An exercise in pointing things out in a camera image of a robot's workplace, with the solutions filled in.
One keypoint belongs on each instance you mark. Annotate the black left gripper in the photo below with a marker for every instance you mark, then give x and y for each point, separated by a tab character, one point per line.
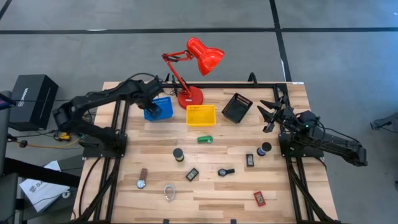
149	91

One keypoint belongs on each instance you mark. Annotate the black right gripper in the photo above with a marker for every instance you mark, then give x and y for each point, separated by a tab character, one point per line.
284	116

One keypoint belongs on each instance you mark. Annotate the black digital clock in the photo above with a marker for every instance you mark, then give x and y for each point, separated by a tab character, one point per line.
250	160
192	174

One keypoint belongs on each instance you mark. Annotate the green wristwatch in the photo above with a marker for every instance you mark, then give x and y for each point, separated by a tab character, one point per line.
205	140

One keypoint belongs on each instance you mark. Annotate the black wristwatch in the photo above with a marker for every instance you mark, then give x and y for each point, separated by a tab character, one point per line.
222	172

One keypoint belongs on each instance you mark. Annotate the red digital clock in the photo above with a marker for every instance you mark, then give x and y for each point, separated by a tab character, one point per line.
259	199

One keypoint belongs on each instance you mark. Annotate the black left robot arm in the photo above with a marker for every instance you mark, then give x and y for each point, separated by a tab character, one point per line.
93	99

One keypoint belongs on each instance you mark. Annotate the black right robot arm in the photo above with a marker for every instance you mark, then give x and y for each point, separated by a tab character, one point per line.
339	146

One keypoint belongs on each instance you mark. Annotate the blue plastic basket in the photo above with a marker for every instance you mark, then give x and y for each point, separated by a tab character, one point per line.
167	107

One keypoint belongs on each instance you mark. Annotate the black plastic basket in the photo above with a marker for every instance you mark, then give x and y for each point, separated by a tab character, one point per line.
236	109

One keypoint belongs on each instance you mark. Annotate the black arched table clamp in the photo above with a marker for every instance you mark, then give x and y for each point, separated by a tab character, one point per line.
252	77
167	77

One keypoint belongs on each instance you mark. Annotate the red desk lamp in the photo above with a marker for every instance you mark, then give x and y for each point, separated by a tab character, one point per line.
190	99

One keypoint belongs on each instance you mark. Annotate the yellow plastic basket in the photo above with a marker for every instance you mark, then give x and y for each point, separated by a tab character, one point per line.
200	116

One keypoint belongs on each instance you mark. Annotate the yellow black connector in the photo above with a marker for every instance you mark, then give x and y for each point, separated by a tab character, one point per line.
64	136

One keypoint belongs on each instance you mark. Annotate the grey floor stand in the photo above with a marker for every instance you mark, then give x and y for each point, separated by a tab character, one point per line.
385	123

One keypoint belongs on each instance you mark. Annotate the white tape roll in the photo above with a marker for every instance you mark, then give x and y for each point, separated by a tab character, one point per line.
66	194

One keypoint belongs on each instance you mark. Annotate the black cardboard box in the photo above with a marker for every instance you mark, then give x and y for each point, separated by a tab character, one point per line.
31	102

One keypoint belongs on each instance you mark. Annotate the black desk beam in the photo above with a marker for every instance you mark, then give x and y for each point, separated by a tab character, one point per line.
40	172

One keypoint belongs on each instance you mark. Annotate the white paper sheets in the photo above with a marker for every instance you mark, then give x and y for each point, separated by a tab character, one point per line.
40	193

